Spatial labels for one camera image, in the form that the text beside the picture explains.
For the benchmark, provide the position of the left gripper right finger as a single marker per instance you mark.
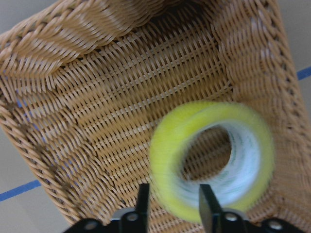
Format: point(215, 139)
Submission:
point(209, 209)

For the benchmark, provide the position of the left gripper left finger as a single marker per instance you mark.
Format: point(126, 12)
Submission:
point(142, 207)

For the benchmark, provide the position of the yellow-green tape roll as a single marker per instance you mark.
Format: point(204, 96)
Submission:
point(226, 145)

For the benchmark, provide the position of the brown wicker basket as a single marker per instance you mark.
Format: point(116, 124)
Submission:
point(84, 83)

